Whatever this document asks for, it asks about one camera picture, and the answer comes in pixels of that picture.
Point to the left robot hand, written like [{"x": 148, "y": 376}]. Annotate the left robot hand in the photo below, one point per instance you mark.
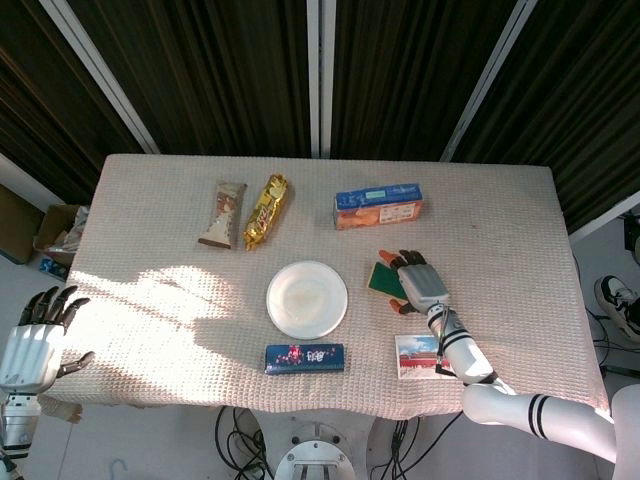
[{"x": 27, "y": 345}]

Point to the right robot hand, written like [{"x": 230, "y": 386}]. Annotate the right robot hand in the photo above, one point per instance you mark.
[{"x": 422, "y": 285}]

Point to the green orange sponge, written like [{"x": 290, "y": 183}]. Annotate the green orange sponge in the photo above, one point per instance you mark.
[{"x": 385, "y": 281}]

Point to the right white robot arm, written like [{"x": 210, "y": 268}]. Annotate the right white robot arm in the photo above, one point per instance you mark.
[{"x": 500, "y": 385}]

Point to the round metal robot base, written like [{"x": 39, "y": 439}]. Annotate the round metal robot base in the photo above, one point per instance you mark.
[{"x": 314, "y": 456}]

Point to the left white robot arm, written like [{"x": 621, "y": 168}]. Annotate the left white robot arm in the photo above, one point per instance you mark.
[{"x": 17, "y": 425}]

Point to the white round plate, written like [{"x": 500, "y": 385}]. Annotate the white round plate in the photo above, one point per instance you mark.
[{"x": 307, "y": 299}]

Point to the picture postcard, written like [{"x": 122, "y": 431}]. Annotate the picture postcard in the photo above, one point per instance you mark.
[{"x": 417, "y": 356}]

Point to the blue orange biscuit box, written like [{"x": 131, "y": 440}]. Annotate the blue orange biscuit box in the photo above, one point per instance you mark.
[{"x": 378, "y": 205}]

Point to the beige waffle tablecloth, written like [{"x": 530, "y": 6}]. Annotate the beige waffle tablecloth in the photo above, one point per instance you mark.
[{"x": 330, "y": 280}]

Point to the cardboard box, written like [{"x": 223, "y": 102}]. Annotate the cardboard box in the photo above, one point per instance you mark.
[{"x": 60, "y": 232}]

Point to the dark blue long box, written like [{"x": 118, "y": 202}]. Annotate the dark blue long box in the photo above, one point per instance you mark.
[{"x": 305, "y": 358}]

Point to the gold snack wrapper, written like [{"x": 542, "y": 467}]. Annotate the gold snack wrapper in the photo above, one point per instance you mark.
[{"x": 265, "y": 212}]

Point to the black white sneaker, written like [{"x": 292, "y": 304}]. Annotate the black white sneaker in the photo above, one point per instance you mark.
[{"x": 617, "y": 306}]

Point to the white brown snack wrapper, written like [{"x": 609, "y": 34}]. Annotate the white brown snack wrapper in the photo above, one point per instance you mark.
[{"x": 222, "y": 215}]

